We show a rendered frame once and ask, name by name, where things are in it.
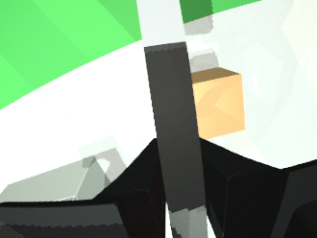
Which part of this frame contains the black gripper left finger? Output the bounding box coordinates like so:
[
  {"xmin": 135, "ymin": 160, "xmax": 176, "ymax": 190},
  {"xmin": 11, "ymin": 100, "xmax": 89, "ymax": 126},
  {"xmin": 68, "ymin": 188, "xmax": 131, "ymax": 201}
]
[{"xmin": 0, "ymin": 138, "xmax": 166, "ymax": 238}]

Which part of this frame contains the small tan cube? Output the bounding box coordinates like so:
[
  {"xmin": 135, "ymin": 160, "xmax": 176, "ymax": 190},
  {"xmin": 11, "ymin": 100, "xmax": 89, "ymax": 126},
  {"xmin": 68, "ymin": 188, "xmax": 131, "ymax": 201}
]
[{"xmin": 190, "ymin": 66, "xmax": 244, "ymax": 139}]

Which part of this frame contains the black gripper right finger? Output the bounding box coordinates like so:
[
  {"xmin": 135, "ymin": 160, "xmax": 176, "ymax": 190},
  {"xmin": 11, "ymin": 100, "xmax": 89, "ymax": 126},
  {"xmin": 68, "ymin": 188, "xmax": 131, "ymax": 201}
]
[{"xmin": 200, "ymin": 138, "xmax": 317, "ymax": 238}]

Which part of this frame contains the green flat mat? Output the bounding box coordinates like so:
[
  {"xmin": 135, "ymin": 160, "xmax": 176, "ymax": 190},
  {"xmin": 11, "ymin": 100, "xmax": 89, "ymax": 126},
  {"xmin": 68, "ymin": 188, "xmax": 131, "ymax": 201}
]
[{"xmin": 0, "ymin": 0, "xmax": 260, "ymax": 110}]

